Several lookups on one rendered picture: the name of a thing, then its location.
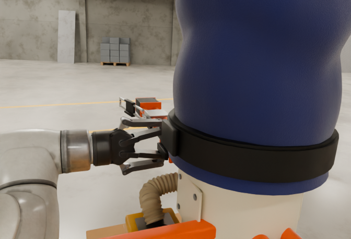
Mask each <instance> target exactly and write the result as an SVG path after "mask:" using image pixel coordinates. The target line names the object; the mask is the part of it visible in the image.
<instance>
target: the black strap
mask: <svg viewBox="0 0 351 239"><path fill-rule="evenodd" d="M338 141H339V133H338V131H337V130H336V129H334V132H333V134H332V136H331V137H330V138H329V139H327V140H325V141H323V142H322V143H320V144H315V145H309V146H265V145H257V144H252V143H248V142H242V141H236V140H231V139H226V138H220V137H216V136H213V135H210V134H207V133H204V132H202V131H199V130H197V129H194V128H191V127H188V126H186V125H184V124H183V123H181V122H180V121H179V119H178V118H177V117H176V115H175V111H174V108H173V109H172V110H171V111H170V112H169V113H168V116H167V119H163V120H162V131H161V142H162V144H163V145H164V146H165V148H166V149H167V150H168V151H169V153H170V154H171V155H172V156H173V157H176V156H178V157H180V158H181V159H183V160H184V161H185V162H187V163H189V164H191V165H193V166H195V167H197V168H200V169H203V170H206V171H208V172H211V173H215V174H218V175H222V176H226V177H231V178H235V179H239V180H245V181H253V182H265V183H291V182H301V181H305V180H310V179H313V178H316V177H318V176H320V175H323V174H325V173H326V172H328V171H329V170H330V169H331V168H332V166H333V165H334V161H335V156H336V151H337V145H338Z"/></svg>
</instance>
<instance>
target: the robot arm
mask: <svg viewBox="0 0 351 239"><path fill-rule="evenodd" d="M120 120H121V122H120V124H119V127H118V128H115V129H114V130H104V131H96V132H93V133H91V135H90V134H89V130H88V129H71V130H67V129H65V130H51V129H46V128H27V129H18V130H10V131H6V132H1V133H0V239H59V232H60V212H59V202H58V199H57V181H58V178H59V174H64V173H65V174H68V173H73V172H82V171H89V170H90V167H91V164H93V165H94V166H103V165H110V164H115V165H119V166H120V168H121V171H122V174H123V175H127V174H129V173H131V172H134V171H140V170H146V169H153V168H159V167H162V166H164V161H165V159H164V158H163V157H162V155H161V154H160V152H159V151H158V150H148V149H137V148H134V146H135V143H137V142H139V141H141V140H145V139H148V138H153V137H156V136H160V135H161V131H162V119H160V118H148V119H130V118H127V117H124V116H122V117H121V118H120ZM129 127H155V128H151V129H147V130H144V131H141V132H133V133H128V132H126V131H124V129H125V128H129ZM129 158H149V160H143V161H136V162H130V163H127V162H125V161H127V160H128V159H129Z"/></svg>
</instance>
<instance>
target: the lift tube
mask: <svg viewBox="0 0 351 239"><path fill-rule="evenodd" d="M175 11H176V14H177V18H178V22H179V25H180V29H181V32H182V37H183V41H182V45H181V50H180V53H179V56H178V59H177V62H176V65H175V70H174V75H173V104H174V111H175V115H176V117H177V118H178V119H179V121H180V122H181V123H183V124H184V125H186V126H188V127H191V128H194V129H197V130H199V131H202V132H204V133H207V134H210V135H213V136H216V137H220V138H226V139H231V140H236V141H242V142H248V143H252V144H257V145H265V146H309V145H315V144H320V143H322V142H323V141H325V140H327V139H329V138H330V137H331V136H332V134H333V132H334V129H335V126H336V123H337V120H338V116H339V113H340V108H341V102H342V67H341V57H340V55H341V51H342V48H343V47H344V45H345V43H346V42H347V40H348V38H349V36H350V35H351V0H175ZM168 154H169V157H170V159H171V161H172V162H173V163H174V164H175V165H176V166H177V167H178V168H179V169H180V170H182V171H183V172H185V173H186V174H188V175H190V176H192V177H193V178H195V179H197V180H200V181H202V182H205V183H208V184H210V185H213V186H217V187H220V188H223V189H227V190H232V191H236V192H240V193H247V194H255V195H270V196H279V195H293V194H301V193H305V192H308V191H311V190H314V189H316V188H318V187H320V186H321V185H323V184H324V183H325V182H326V180H327V178H328V176H329V172H326V173H325V174H323V175H320V176H318V177H316V178H313V179H310V180H305V181H301V182H291V183H265V182H253V181H245V180H239V179H235V178H231V177H226V176H222V175H218V174H215V173H211V172H208V171H206V170H203V169H200V168H197V167H195V166H193V165H191V164H189V163H187V162H185V161H184V160H183V159H181V158H180V157H178V156H176V157H173V156H172V155H171V154H170V153H169V152H168Z"/></svg>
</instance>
